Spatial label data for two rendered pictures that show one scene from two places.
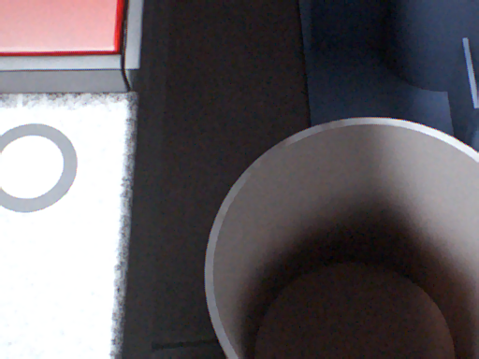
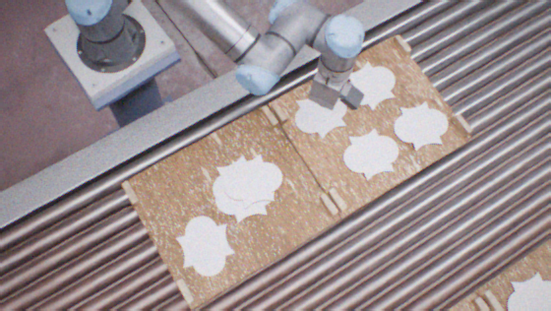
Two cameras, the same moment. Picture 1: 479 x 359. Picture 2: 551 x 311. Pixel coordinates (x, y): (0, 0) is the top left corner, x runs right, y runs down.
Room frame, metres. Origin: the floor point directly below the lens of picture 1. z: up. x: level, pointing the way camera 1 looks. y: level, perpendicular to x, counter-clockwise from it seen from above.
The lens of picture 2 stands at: (0.92, 0.55, 2.30)
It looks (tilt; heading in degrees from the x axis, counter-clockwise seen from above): 70 degrees down; 221
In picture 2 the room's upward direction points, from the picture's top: 8 degrees clockwise
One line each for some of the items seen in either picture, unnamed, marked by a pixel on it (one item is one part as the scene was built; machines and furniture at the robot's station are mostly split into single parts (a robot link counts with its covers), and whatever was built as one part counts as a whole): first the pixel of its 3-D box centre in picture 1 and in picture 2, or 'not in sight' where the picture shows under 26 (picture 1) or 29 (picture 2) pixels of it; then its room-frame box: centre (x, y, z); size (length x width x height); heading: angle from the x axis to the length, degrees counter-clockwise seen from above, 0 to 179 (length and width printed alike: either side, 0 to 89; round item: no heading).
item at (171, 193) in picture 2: not in sight; (229, 202); (0.71, 0.25, 0.93); 0.41 x 0.35 x 0.02; 170
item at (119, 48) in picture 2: not in sight; (106, 32); (0.67, -0.31, 0.95); 0.15 x 0.15 x 0.10
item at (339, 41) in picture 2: not in sight; (340, 42); (0.39, 0.23, 1.29); 0.09 x 0.08 x 0.11; 105
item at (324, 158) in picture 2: not in sight; (369, 121); (0.30, 0.33, 0.93); 0.41 x 0.35 x 0.02; 170
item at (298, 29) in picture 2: not in sight; (295, 25); (0.43, 0.14, 1.29); 0.11 x 0.11 x 0.08; 15
